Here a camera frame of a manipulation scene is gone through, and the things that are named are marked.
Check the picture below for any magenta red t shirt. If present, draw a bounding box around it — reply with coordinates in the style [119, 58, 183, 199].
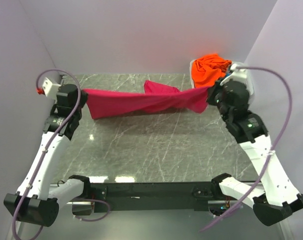
[84, 80, 209, 120]

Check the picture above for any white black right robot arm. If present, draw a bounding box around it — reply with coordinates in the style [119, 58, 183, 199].
[207, 80, 303, 226]

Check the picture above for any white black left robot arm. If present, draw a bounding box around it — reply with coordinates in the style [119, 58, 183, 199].
[3, 81, 92, 227]

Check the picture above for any white plastic laundry basket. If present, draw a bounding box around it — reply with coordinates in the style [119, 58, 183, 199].
[188, 59, 256, 103]

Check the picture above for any orange t shirt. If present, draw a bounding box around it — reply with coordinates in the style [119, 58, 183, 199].
[190, 53, 232, 88]

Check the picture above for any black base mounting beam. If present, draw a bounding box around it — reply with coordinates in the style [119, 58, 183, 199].
[71, 181, 241, 216]

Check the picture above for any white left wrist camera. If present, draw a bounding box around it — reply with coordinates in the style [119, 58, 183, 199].
[36, 77, 62, 101]

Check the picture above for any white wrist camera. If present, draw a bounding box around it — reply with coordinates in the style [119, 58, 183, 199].
[226, 61, 254, 103]
[36, 77, 62, 101]

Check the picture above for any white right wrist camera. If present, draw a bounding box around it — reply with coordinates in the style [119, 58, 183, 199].
[226, 61, 254, 103]

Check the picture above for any aluminium extrusion rail frame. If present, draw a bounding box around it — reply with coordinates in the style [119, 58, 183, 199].
[5, 71, 292, 240]

